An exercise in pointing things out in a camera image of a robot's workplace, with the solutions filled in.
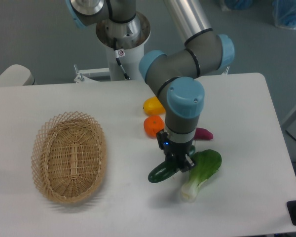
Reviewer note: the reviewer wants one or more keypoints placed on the yellow mango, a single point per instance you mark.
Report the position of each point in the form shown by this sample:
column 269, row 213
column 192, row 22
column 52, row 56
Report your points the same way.
column 152, row 106

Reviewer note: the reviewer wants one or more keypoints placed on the dark green cucumber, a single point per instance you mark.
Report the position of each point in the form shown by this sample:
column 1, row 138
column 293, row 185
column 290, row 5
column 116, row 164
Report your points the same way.
column 161, row 172

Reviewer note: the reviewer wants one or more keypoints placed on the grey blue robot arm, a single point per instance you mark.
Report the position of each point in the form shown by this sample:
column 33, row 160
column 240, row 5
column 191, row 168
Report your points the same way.
column 172, row 78

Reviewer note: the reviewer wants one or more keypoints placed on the white chair armrest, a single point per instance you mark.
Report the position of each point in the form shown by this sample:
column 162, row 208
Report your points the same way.
column 17, row 75

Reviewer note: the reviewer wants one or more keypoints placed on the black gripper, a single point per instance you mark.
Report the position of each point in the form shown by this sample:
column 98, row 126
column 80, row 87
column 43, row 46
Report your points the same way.
column 177, row 148

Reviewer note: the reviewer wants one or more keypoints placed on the woven wicker basket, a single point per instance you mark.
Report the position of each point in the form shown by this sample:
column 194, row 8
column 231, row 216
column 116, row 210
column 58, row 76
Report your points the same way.
column 69, row 157

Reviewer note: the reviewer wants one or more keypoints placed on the purple sweet potato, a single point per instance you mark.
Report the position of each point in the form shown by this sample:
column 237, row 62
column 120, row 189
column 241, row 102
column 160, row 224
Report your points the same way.
column 203, row 134

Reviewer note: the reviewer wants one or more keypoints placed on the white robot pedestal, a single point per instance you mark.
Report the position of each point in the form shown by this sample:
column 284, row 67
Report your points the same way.
column 124, row 44

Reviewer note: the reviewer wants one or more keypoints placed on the orange tangerine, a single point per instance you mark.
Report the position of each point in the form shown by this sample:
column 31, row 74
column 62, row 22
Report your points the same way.
column 152, row 125

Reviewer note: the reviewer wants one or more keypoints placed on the green bok choy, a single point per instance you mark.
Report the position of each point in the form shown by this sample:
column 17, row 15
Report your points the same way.
column 208, row 163

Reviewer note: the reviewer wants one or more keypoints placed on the blue plastic bag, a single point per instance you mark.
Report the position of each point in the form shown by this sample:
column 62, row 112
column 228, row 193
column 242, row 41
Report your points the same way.
column 284, row 14

